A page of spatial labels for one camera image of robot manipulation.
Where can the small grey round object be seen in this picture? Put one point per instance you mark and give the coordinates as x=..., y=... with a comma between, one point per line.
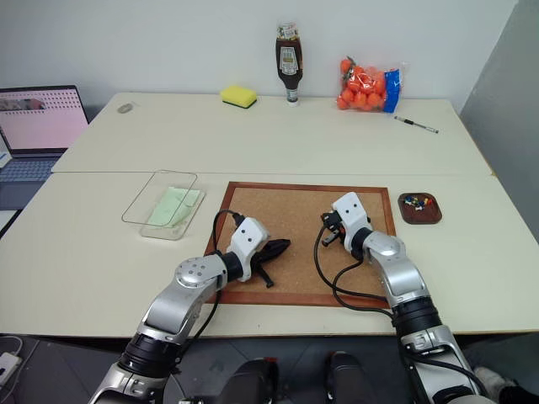
x=125, y=108

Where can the bag of orange fruits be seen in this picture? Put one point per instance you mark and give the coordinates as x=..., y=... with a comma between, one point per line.
x=362, y=88

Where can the wood framed cork board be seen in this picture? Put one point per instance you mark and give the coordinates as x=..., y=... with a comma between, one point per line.
x=303, y=198

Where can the white sneaker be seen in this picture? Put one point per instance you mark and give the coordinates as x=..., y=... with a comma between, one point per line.
x=492, y=379

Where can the open laptop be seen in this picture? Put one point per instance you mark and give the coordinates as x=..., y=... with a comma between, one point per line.
x=38, y=122

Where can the brown sauce squeeze bottle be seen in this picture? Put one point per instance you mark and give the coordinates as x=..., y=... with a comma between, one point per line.
x=289, y=63

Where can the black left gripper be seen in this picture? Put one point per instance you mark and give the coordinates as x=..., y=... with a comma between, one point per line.
x=260, y=254

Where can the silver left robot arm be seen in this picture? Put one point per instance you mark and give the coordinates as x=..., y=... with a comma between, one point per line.
x=185, y=273

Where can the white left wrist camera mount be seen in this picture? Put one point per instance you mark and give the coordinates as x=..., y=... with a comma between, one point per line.
x=248, y=235

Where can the white power adapter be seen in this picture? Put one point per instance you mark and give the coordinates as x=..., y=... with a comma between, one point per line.
x=7, y=364

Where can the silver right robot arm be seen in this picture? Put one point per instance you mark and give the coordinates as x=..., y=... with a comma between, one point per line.
x=404, y=273

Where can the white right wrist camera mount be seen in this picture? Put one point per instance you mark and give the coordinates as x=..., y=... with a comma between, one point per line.
x=351, y=212

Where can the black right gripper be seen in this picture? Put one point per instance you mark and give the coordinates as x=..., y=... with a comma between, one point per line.
x=338, y=229

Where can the green paper note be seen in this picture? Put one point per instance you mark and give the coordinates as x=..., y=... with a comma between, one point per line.
x=168, y=206

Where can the black and silver pen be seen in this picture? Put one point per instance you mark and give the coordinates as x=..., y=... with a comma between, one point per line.
x=414, y=124

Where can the dark rounded shape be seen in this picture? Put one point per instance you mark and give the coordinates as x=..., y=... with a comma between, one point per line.
x=252, y=379
x=346, y=374

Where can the clear plastic box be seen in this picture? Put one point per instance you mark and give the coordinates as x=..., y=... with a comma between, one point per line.
x=139, y=206

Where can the brown wooden tray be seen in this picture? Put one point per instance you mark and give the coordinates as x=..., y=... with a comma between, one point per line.
x=414, y=216

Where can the yellow sponge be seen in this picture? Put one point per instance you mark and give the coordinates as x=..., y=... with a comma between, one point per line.
x=238, y=94

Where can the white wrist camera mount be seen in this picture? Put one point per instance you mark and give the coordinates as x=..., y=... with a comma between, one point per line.
x=351, y=212
x=248, y=235

